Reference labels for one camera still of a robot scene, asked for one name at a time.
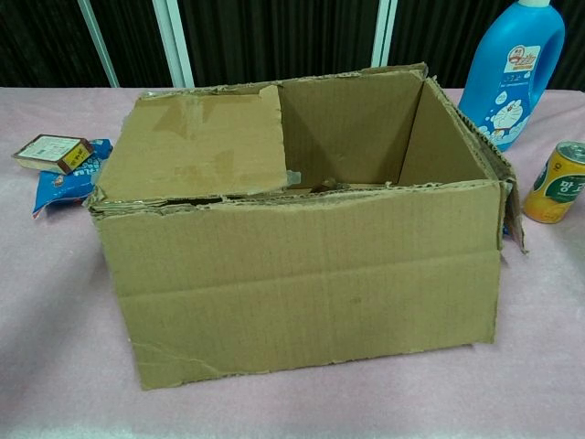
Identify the blue pump detergent bottle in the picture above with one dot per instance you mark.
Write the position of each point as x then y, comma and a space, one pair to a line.
498, 91

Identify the wide white frame post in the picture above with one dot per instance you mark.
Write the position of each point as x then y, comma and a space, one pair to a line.
176, 41

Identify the black pleated curtain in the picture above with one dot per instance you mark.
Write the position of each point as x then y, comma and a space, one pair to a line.
274, 32

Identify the light blue snack bag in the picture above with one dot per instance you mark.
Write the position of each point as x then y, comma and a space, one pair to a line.
59, 187

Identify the thin white frame post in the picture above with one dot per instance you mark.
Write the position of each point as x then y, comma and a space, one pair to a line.
98, 46

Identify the brown cardboard shipping box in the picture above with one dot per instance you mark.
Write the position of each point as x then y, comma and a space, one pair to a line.
297, 297

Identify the yellow mango juice can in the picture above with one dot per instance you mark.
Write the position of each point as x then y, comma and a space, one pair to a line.
553, 192

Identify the small brown white carton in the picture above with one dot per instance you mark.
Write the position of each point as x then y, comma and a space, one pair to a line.
45, 148

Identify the pink tablecloth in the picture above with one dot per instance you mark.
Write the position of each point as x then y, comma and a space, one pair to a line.
274, 411

